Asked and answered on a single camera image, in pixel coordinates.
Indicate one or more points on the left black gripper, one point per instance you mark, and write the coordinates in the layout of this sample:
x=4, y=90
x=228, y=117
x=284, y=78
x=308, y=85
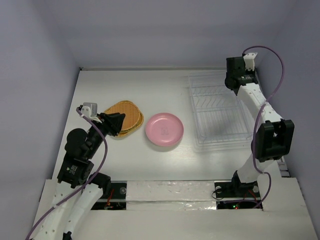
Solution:
x=112, y=121

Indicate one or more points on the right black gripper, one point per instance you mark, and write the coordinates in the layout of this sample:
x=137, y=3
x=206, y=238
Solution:
x=236, y=66

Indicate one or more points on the orange woven round plate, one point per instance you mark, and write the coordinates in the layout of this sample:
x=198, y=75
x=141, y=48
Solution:
x=131, y=111

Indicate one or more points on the square woven bamboo plate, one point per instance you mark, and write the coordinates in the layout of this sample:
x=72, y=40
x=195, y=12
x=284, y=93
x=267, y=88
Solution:
x=120, y=136

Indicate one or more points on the green-rimmed woven plate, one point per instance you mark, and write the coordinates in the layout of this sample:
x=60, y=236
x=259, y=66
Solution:
x=137, y=125

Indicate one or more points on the pink round plate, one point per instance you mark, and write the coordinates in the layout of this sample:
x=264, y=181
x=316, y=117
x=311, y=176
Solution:
x=164, y=127

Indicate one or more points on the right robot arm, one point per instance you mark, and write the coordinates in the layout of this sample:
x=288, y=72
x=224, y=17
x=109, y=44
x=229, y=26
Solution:
x=272, y=134

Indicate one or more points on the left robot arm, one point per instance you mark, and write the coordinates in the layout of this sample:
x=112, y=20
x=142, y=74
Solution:
x=78, y=188

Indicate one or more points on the foil-wrapped front bar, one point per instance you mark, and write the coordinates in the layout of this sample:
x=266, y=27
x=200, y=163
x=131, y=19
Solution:
x=170, y=195

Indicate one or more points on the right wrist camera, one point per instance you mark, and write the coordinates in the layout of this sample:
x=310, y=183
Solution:
x=249, y=60

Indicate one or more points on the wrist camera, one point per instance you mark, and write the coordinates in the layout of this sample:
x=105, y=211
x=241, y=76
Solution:
x=89, y=109
x=249, y=60

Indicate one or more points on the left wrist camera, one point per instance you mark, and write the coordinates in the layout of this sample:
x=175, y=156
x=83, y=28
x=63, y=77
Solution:
x=89, y=109

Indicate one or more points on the white wire dish rack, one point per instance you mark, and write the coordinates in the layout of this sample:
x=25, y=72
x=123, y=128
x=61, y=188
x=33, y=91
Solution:
x=221, y=119

